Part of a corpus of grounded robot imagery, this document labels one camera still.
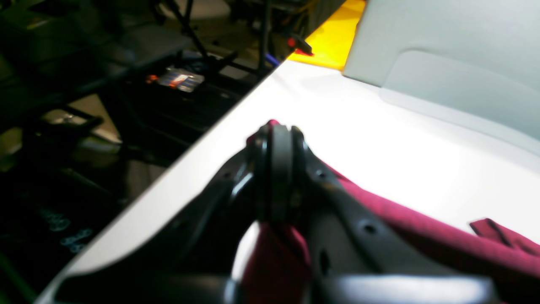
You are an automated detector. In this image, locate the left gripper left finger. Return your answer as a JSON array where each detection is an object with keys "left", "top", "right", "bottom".
[{"left": 55, "top": 125, "right": 268, "bottom": 304}]

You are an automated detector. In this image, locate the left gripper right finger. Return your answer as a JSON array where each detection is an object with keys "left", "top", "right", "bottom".
[{"left": 270, "top": 125, "right": 498, "bottom": 304}]

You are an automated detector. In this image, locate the dark red t-shirt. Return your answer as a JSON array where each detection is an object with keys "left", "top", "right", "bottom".
[{"left": 241, "top": 121, "right": 539, "bottom": 304}]

